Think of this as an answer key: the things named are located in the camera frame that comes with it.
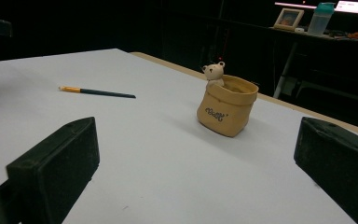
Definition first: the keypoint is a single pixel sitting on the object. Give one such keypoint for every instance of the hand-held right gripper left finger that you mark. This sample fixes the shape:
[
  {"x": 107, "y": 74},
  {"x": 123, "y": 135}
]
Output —
[{"x": 56, "y": 161}]

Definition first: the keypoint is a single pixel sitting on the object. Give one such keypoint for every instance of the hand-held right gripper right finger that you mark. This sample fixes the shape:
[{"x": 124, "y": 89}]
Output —
[{"x": 341, "y": 161}]

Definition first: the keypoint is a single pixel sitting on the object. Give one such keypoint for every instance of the dark pencil with orange tip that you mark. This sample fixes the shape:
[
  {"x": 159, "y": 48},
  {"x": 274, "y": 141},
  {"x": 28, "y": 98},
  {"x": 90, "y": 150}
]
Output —
[{"x": 105, "y": 92}]

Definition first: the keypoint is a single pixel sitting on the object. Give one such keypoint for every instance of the tan bear pen holder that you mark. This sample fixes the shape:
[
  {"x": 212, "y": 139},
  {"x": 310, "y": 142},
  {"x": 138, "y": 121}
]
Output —
[{"x": 227, "y": 109}]

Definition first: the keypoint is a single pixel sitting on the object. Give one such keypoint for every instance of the white table sheet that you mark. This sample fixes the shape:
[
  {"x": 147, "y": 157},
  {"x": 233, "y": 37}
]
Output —
[{"x": 155, "y": 174}]

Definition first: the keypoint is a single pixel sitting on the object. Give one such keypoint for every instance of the desk with white legs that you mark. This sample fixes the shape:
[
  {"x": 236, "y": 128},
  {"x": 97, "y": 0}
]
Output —
[{"x": 338, "y": 39}]

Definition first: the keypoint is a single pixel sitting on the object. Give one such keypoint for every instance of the small white round object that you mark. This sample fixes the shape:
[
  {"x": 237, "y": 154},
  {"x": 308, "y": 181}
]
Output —
[{"x": 299, "y": 30}]

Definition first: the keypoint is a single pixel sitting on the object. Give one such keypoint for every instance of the clear bottle with teal lid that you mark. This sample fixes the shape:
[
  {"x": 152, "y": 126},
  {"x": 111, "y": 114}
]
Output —
[{"x": 320, "y": 20}]

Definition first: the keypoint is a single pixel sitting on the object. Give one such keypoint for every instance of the lit monitor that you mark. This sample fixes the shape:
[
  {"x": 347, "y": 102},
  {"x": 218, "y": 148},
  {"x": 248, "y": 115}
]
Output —
[{"x": 349, "y": 6}]

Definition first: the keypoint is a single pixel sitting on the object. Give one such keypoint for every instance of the wooden photo frame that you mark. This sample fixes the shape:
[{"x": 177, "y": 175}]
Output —
[{"x": 289, "y": 19}]

